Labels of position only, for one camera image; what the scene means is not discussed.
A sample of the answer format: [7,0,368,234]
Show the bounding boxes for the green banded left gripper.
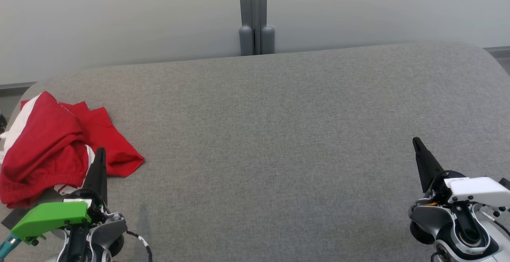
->
[11,147,108,243]

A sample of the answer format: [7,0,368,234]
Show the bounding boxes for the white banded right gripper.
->
[412,137,510,207]

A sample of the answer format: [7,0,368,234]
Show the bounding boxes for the black banded left arm cable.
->
[126,230,153,262]

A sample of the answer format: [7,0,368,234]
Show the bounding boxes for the red basketball jersey white trim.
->
[56,101,145,196]

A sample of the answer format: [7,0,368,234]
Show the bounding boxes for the teal plug left camera cable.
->
[0,233,20,259]

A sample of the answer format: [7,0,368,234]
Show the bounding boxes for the red shorts with white stripe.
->
[0,91,94,209]

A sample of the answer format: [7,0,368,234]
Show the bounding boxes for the grey double partition post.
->
[238,0,275,56]

